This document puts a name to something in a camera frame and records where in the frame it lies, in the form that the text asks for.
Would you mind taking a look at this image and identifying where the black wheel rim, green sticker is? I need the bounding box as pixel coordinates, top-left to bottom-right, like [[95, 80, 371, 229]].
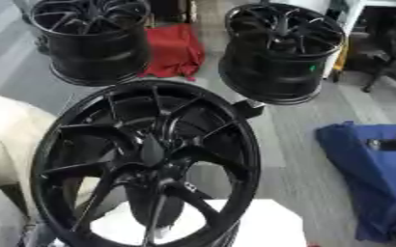
[[216, 2, 347, 106]]

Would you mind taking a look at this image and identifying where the white cabinet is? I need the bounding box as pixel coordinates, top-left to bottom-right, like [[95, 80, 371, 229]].
[[320, 0, 373, 80]]

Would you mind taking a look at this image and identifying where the black office chair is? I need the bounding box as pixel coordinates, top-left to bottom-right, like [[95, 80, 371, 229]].
[[343, 13, 396, 101]]

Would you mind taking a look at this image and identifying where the large black spoked wheel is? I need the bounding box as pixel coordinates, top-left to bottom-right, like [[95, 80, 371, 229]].
[[29, 79, 265, 247]]

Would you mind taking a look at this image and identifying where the blue cloth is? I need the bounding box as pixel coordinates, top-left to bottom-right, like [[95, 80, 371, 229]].
[[314, 121, 396, 244]]

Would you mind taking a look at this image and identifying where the black wheel mount bracket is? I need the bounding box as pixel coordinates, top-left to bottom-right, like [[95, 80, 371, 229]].
[[232, 98, 268, 120]]

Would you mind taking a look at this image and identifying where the person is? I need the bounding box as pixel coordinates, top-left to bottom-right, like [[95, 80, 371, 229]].
[[0, 90, 60, 247]]

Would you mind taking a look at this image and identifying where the red cloth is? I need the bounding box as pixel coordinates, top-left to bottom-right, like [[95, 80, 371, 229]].
[[137, 23, 207, 81]]

